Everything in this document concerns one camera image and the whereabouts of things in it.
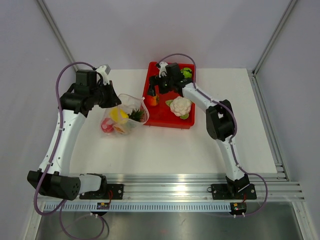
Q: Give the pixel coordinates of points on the clear zip top bag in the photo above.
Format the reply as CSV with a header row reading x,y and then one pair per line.
x,y
128,104

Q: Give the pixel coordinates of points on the left aluminium frame post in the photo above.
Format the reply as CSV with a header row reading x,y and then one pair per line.
x,y
44,9

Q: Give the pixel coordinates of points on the toy watermelon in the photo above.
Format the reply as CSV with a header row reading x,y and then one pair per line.
x,y
187,72

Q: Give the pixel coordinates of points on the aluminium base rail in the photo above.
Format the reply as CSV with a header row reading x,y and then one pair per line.
x,y
193,187

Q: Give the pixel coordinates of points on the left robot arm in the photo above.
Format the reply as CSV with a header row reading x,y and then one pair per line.
x,y
52,179

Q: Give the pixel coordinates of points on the aluminium frame post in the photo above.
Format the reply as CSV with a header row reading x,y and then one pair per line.
x,y
275,35
44,9

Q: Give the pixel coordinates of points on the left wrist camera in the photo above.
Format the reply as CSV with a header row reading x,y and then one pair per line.
x,y
104,69

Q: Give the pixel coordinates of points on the red toy tomato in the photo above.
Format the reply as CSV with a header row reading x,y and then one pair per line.
x,y
152,101

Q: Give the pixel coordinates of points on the white slotted cable duct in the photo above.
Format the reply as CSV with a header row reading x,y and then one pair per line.
x,y
149,207

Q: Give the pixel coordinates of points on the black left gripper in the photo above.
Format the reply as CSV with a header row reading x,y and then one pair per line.
x,y
113,100

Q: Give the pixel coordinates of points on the toy cauliflower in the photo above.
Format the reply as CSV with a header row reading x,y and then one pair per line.
x,y
180,107

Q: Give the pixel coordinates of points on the right aluminium frame post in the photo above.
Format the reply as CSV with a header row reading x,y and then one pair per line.
x,y
275,35

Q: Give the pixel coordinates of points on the left circuit board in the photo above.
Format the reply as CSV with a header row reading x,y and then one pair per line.
x,y
103,206

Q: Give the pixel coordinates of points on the toy pineapple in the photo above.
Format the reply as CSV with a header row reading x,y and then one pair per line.
x,y
136,118

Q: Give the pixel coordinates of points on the circuit board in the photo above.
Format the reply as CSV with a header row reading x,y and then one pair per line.
x,y
238,209
103,206

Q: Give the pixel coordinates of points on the red toy apple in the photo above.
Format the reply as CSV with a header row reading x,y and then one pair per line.
x,y
107,125

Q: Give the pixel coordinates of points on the right side aluminium rail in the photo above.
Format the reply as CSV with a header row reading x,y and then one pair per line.
x,y
269,131

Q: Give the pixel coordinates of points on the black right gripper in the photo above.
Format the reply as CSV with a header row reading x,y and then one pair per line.
x,y
155,81

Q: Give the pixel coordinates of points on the yellow toy mango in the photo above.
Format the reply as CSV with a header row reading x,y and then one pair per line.
x,y
118,115

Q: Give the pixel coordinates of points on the right circuit board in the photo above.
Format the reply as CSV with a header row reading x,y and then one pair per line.
x,y
238,209

